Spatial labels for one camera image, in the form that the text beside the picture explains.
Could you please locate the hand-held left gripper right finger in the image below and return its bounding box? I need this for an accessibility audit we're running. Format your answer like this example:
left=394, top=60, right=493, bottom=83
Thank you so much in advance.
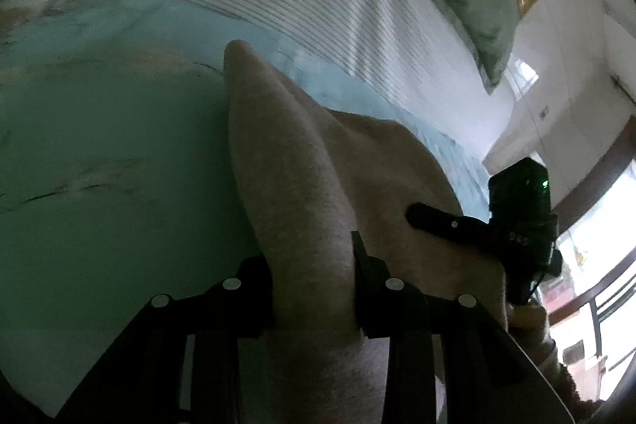
left=350, top=230, right=573, bottom=424

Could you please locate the small bright window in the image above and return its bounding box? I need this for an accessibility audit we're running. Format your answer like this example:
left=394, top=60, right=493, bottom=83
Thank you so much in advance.
left=504, top=56, right=540, bottom=98

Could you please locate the beige cloth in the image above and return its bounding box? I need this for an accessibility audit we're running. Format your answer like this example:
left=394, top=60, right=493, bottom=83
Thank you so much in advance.
left=223, top=39, right=514, bottom=424

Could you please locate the metal railing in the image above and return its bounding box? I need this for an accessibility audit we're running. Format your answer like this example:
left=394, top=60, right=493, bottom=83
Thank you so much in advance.
left=585, top=262, right=636, bottom=358

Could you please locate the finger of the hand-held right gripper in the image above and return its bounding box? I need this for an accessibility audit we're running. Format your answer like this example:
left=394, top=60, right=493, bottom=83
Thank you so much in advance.
left=406, top=202, right=494, bottom=252

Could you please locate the teal floral quilt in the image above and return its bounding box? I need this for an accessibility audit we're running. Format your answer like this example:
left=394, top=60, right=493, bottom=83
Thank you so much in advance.
left=0, top=0, right=490, bottom=420

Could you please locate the person's right forearm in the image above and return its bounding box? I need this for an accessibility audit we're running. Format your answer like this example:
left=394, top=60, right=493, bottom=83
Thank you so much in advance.
left=534, top=335, right=599, bottom=424

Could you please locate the brown window frame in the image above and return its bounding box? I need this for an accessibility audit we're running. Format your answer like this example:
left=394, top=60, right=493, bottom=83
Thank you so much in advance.
left=551, top=116, right=636, bottom=219

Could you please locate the person's right hand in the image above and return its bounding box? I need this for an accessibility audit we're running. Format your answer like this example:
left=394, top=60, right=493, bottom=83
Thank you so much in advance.
left=507, top=294, right=552, bottom=345

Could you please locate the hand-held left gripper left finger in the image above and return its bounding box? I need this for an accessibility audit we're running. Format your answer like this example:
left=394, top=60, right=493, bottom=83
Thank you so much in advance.
left=54, top=255, right=275, bottom=424

